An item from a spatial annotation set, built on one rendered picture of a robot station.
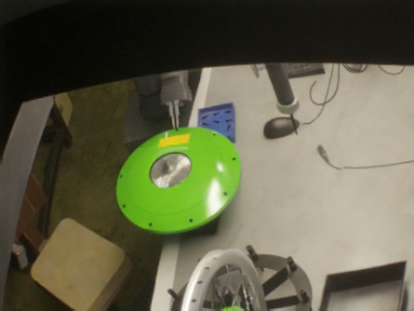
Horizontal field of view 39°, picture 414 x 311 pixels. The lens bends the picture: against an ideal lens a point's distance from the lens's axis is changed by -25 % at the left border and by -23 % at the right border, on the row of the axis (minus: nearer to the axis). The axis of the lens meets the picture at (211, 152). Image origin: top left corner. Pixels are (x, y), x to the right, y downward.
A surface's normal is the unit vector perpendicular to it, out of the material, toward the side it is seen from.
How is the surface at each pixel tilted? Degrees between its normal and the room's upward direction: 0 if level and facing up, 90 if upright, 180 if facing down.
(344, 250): 0
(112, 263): 0
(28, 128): 90
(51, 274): 0
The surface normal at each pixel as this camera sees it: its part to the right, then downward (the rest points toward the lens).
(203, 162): -0.14, -0.66
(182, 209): -0.17, -0.36
